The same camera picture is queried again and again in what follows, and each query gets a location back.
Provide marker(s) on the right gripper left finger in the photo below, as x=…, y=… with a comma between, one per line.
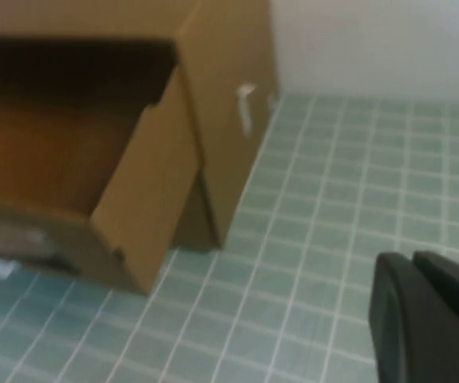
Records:
x=404, y=339

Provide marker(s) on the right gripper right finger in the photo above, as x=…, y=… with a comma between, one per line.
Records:
x=456, y=287

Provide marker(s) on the cardboard drawer with worn window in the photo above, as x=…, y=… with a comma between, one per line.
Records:
x=149, y=191

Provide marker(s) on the cardboard box sleeve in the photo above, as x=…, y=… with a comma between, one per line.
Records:
x=221, y=60
x=245, y=167

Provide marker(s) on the green checked tablecloth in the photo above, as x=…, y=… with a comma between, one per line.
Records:
x=313, y=199

